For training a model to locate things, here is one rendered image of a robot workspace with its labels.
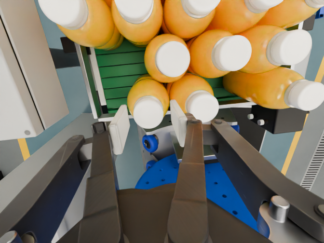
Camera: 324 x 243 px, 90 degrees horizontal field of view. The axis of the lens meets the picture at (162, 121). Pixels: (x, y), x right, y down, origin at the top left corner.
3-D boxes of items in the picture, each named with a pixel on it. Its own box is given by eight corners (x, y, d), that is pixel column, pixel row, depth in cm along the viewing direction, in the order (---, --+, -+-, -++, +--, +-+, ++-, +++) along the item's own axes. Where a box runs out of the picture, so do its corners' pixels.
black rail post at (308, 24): (271, 37, 38) (301, 32, 30) (273, 22, 37) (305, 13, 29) (280, 36, 38) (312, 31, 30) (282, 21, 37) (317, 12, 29)
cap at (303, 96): (281, 103, 24) (291, 107, 22) (295, 76, 22) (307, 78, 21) (303, 109, 24) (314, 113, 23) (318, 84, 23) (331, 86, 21)
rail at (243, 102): (102, 117, 36) (98, 122, 34) (101, 114, 36) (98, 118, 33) (274, 98, 38) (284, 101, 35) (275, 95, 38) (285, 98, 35)
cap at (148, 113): (128, 110, 22) (126, 114, 21) (148, 90, 22) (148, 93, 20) (148, 128, 24) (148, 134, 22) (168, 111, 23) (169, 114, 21)
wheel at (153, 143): (153, 156, 37) (159, 153, 38) (151, 139, 35) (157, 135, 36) (141, 150, 40) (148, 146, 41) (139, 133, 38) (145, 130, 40)
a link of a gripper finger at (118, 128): (122, 154, 15) (114, 155, 15) (130, 125, 22) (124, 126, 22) (116, 125, 14) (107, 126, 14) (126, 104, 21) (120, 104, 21)
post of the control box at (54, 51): (118, 61, 120) (14, 73, 27) (117, 56, 119) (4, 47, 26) (123, 61, 121) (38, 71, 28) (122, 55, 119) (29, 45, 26)
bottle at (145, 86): (128, 87, 39) (111, 110, 22) (148, 66, 38) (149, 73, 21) (148, 107, 41) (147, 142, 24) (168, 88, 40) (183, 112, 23)
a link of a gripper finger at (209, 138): (191, 132, 13) (228, 128, 13) (180, 113, 18) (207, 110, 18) (192, 149, 14) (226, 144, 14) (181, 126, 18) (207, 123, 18)
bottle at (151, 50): (169, 79, 39) (186, 95, 22) (141, 68, 38) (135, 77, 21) (180, 49, 37) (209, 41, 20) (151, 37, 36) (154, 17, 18)
